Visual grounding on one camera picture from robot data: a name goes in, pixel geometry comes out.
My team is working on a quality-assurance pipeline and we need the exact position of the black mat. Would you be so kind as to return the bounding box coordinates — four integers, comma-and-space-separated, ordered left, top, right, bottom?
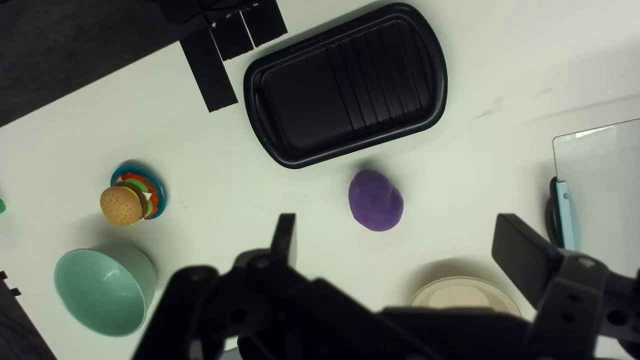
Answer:
0, 0, 211, 129

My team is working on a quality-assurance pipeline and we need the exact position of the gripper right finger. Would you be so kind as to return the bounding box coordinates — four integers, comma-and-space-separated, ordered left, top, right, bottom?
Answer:
492, 213, 640, 360

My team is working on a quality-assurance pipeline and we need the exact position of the light blue oven door handle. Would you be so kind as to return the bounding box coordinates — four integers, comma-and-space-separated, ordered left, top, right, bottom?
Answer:
547, 176, 582, 252

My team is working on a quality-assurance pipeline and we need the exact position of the beige bowl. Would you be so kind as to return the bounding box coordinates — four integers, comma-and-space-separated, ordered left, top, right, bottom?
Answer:
409, 276, 524, 319

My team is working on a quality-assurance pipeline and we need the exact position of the black tape strip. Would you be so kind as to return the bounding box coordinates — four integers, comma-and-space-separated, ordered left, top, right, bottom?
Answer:
179, 27, 239, 114
240, 0, 289, 49
209, 11, 255, 62

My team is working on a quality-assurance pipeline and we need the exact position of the black plastic tray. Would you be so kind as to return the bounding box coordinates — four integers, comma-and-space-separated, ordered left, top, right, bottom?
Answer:
243, 2, 449, 170

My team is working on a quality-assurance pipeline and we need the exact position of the blue toy plate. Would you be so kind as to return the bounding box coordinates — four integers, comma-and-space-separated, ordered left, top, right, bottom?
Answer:
110, 164, 168, 221

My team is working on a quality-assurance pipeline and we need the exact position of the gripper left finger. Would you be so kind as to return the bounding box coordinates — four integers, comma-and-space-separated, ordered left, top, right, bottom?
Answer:
132, 214, 431, 360

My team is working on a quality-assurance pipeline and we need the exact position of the clear oven door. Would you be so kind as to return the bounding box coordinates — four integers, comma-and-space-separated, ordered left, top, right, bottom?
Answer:
552, 118, 640, 280

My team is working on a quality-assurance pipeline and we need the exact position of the toy burger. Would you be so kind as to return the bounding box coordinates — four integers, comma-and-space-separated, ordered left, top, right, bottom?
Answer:
99, 173, 160, 226

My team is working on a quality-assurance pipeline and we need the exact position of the mint green bowl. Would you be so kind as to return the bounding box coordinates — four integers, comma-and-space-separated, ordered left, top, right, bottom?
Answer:
53, 243, 159, 338

